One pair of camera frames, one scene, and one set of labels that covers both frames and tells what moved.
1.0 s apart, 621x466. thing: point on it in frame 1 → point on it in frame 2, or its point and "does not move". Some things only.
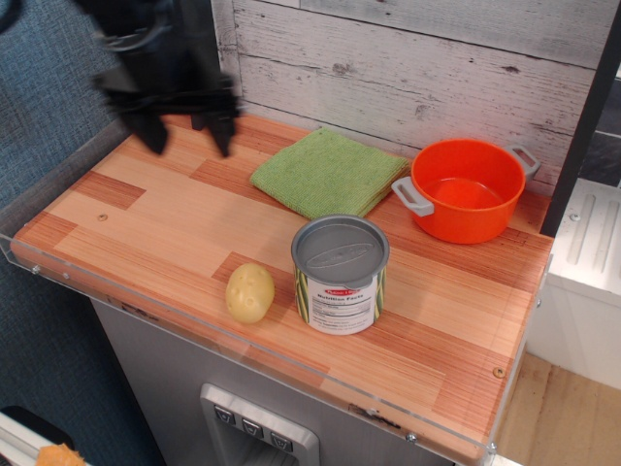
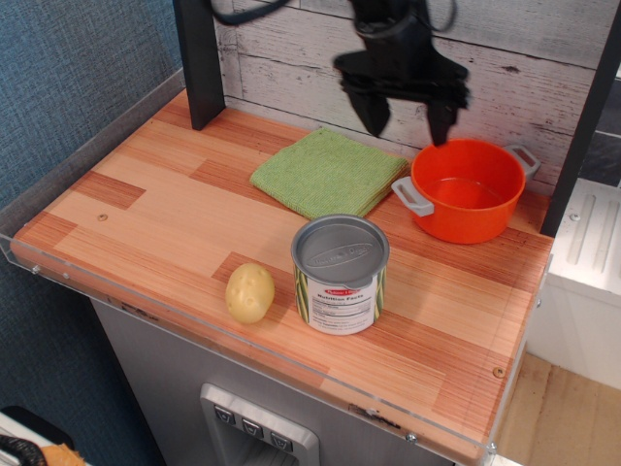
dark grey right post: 570,170 does not move
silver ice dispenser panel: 243,431 does not move
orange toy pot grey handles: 474,186 does not move
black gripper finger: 222,127 → 441,119
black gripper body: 168,78 → 405,67
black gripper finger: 150,129 → 374,111
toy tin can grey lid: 341,272 does not move
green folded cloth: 333,176 does not move
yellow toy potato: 249,292 does not move
